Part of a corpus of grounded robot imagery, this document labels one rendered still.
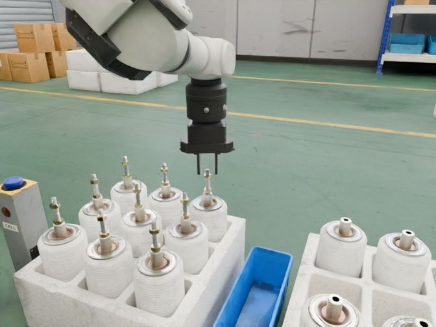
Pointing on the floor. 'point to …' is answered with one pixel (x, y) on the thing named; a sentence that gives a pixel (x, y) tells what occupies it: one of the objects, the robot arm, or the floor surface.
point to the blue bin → (257, 290)
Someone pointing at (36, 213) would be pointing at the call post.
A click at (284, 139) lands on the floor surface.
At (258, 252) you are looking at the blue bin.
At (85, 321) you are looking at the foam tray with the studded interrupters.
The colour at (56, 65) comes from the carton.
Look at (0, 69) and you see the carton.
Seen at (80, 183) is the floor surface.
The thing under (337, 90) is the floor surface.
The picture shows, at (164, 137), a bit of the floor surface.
